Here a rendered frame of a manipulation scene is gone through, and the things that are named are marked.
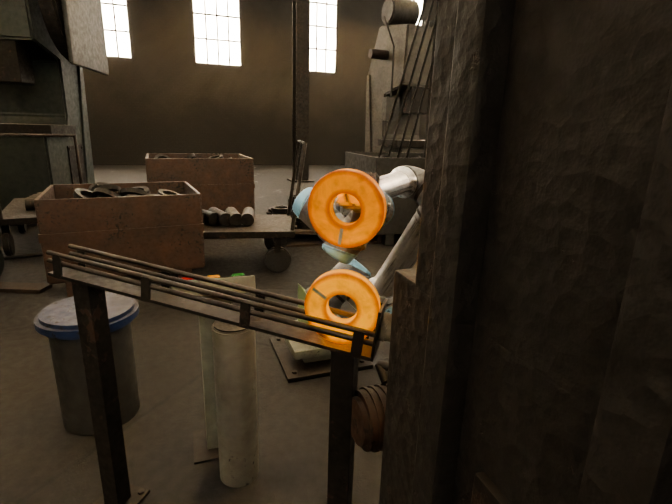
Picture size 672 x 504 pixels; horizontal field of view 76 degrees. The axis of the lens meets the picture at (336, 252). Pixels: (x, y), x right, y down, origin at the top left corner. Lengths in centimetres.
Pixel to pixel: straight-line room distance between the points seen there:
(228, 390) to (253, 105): 1163
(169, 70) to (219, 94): 131
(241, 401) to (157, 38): 1177
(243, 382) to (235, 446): 21
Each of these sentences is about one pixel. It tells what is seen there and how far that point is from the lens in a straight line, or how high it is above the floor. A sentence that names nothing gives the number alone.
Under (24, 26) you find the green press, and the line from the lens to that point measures 551.
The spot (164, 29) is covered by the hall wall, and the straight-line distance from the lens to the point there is 1271.
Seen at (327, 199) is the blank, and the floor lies 92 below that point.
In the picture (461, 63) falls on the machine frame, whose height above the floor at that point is 111.
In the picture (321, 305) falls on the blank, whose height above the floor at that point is 71.
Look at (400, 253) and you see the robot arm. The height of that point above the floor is 59.
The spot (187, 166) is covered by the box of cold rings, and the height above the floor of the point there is 66.
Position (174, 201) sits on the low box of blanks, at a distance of 297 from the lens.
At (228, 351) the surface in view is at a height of 46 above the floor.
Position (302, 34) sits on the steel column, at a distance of 899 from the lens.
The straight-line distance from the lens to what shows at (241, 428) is 138.
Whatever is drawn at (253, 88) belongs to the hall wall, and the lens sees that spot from 1269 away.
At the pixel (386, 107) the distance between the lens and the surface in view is 614.
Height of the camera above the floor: 105
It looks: 16 degrees down
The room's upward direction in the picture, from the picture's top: 2 degrees clockwise
